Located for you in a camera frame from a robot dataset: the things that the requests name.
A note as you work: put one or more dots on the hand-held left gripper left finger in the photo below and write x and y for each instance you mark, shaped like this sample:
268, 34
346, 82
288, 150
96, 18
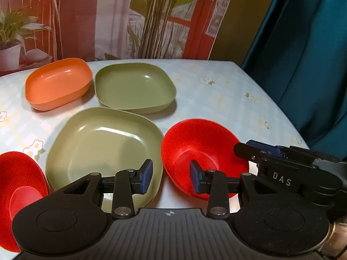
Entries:
146, 177

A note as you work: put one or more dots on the light green plate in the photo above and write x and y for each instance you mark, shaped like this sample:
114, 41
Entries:
103, 146

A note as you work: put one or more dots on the orange bowl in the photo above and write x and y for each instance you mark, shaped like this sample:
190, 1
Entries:
54, 84

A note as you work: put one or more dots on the olive green plate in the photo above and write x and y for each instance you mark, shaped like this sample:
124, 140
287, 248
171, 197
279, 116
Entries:
132, 86

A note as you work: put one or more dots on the red bowl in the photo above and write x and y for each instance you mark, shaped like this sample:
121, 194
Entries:
200, 143
19, 173

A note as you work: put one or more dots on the floral tablecloth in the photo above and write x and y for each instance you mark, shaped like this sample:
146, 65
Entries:
217, 100

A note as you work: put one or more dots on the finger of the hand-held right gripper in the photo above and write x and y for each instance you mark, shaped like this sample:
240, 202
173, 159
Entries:
264, 146
245, 151

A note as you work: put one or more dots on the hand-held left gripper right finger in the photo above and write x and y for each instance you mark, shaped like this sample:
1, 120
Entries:
194, 178

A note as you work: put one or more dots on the teal curtain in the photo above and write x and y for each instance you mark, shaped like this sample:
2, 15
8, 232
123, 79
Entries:
303, 59

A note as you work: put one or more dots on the printed backdrop cloth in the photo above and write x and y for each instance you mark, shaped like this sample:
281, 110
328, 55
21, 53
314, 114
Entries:
108, 19

